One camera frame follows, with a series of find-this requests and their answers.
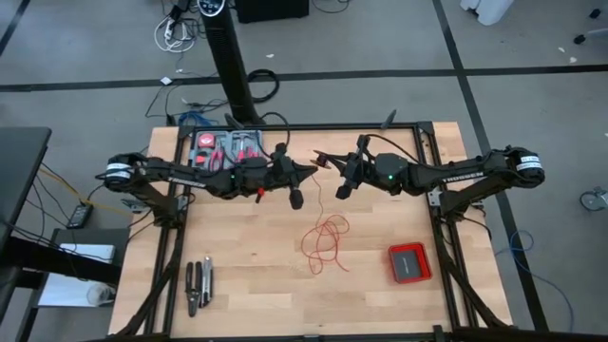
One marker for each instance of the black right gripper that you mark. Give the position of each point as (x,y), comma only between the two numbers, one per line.
(361,168)

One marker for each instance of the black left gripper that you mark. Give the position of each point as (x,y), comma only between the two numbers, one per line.
(285,173)

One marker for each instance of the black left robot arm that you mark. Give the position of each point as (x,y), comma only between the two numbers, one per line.
(180,176)

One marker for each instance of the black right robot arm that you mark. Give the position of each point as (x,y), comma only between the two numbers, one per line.
(451,175)

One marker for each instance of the grey tool kit case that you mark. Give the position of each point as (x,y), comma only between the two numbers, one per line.
(227,140)

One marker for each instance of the red tape measure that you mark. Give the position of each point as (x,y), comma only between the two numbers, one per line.
(207,141)

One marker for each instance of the small red box cutter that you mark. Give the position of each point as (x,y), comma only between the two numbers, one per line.
(202,158)

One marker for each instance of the dark grey rectangular block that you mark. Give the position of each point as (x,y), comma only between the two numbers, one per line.
(407,264)

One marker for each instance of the red square tray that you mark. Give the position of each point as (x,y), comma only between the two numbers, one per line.
(414,279)

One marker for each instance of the black tower fan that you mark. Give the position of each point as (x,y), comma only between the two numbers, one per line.
(228,57)

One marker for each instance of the black floor box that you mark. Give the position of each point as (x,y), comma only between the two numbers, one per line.
(271,9)

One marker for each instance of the white power strip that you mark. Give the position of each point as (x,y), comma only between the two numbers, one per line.
(168,29)

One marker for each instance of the black power adapter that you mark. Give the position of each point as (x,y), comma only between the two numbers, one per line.
(80,216)

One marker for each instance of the clear plastic cup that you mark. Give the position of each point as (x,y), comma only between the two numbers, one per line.
(100,295)

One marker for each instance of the grey caster wheel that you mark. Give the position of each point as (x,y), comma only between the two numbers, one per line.
(591,200)

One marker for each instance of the black desk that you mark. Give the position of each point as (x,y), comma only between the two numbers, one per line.
(21,161)

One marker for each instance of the office chair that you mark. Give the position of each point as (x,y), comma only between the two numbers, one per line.
(599,33)

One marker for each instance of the black angled bracket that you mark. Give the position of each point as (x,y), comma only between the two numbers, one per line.
(388,120)
(234,122)

